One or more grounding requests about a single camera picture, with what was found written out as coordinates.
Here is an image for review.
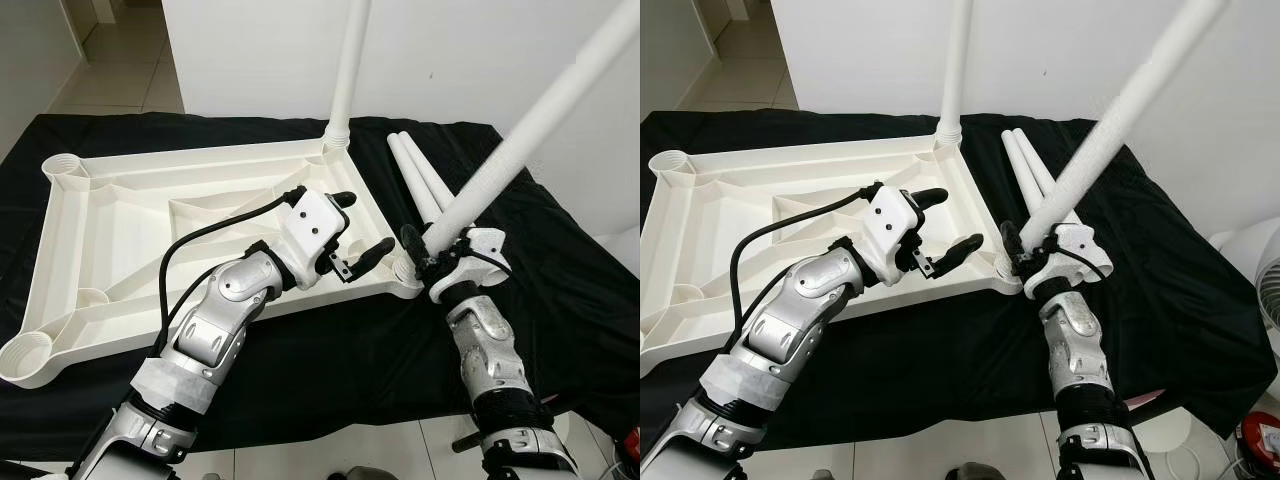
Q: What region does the black tablecloth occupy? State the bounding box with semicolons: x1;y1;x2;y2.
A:
0;112;641;461
640;110;1251;451

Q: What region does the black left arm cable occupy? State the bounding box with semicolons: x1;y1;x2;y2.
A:
730;182;886;346
157;186;308;351

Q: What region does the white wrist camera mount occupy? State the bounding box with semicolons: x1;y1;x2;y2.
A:
430;228;511;301
1030;225;1113;299
865;190;926;288
278;193;349;291

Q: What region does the cream plastic children table top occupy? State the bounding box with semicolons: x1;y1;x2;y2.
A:
640;132;1023;381
0;135;426;389

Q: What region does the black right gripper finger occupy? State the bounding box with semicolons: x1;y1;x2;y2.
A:
1000;220;1027;279
400;224;429;286

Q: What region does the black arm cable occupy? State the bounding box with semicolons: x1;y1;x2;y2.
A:
455;247;507;278
1050;244;1109;276
730;182;886;346
157;186;308;351

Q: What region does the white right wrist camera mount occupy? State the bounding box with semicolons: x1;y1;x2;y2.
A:
1030;225;1113;299
430;228;511;301

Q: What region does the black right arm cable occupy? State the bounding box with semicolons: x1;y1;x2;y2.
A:
1050;244;1109;276
455;247;507;278

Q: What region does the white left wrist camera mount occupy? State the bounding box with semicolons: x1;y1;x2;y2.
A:
278;193;349;291
865;190;926;288

